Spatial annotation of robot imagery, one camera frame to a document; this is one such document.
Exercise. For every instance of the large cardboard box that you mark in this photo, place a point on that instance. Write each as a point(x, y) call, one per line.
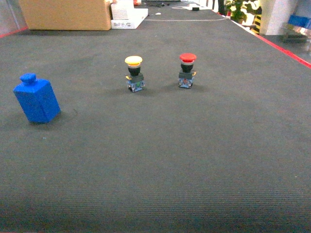
point(67, 15)

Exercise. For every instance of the yellow mushroom push button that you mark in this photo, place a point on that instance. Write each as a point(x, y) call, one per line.
point(135, 79)

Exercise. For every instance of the blue block part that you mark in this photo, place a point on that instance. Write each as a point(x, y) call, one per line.
point(37, 99)

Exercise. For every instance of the dark table mat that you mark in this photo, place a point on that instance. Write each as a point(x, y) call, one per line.
point(230, 155)

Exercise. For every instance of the white box on top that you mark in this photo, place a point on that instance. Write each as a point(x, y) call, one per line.
point(122, 9)

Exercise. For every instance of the white flat box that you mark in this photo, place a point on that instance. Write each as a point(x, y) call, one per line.
point(133, 22)

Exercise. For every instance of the red mushroom push button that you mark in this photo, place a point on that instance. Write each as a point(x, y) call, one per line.
point(186, 74)

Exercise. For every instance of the green potted plant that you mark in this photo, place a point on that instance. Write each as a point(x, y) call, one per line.
point(241, 9)

